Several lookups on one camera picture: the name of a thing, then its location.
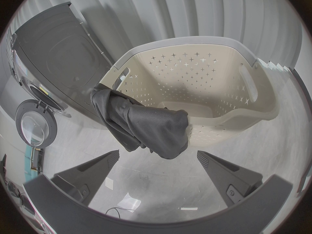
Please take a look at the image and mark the white curtain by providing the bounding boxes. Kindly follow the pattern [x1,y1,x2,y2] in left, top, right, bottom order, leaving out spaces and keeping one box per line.
[41,0,304,70]

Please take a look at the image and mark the cream laundry basket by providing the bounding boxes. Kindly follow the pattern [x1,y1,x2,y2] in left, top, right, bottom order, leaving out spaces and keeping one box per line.
[99,36,280,152]

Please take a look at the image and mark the grey washing machine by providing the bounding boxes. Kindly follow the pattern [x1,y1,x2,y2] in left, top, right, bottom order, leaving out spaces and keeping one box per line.
[10,1,115,118]

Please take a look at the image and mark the black cable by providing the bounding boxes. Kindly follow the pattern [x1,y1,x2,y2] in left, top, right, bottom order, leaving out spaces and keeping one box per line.
[105,206,127,219]

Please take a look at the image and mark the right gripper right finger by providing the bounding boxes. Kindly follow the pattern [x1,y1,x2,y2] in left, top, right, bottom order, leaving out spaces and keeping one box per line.
[197,151,263,208]

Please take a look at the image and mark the washing machine door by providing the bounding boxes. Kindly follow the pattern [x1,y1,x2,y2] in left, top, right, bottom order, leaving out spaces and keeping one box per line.
[15,99,58,149]

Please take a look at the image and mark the black garment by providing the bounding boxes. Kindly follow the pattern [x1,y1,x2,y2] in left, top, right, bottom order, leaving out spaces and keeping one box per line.
[90,83,189,160]

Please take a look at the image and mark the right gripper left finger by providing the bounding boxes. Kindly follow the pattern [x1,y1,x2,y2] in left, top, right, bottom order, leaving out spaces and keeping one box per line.
[50,149,120,206]

